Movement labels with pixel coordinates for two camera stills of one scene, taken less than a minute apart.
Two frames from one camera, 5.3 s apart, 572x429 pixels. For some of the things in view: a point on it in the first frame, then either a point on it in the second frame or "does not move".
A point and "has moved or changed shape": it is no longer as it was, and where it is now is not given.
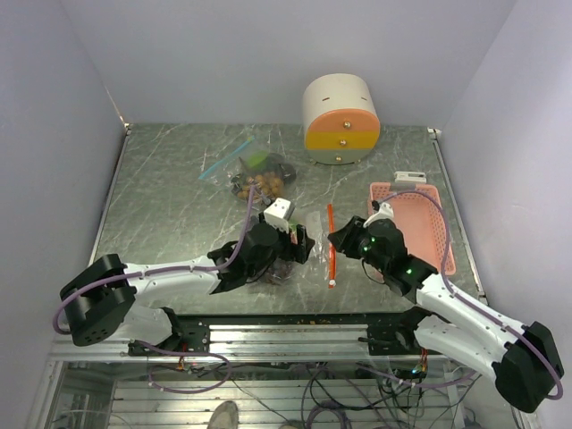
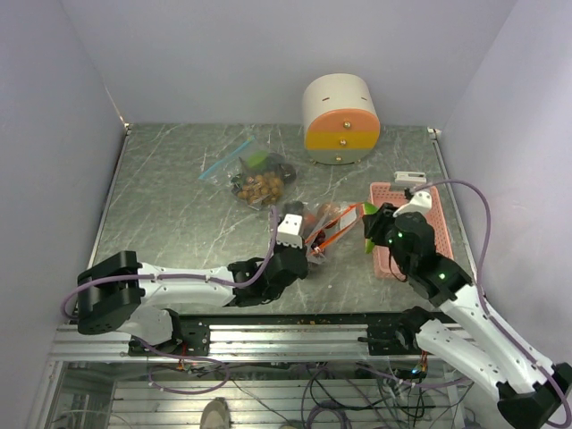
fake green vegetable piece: x=256 y=159 does not move
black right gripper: x=344 y=239 to x=378 y=222
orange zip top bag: x=321 y=265 has moved or changed shape
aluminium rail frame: x=267 y=371 does not move
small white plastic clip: x=410 y=177 does not move
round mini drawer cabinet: x=340 y=118 does not move
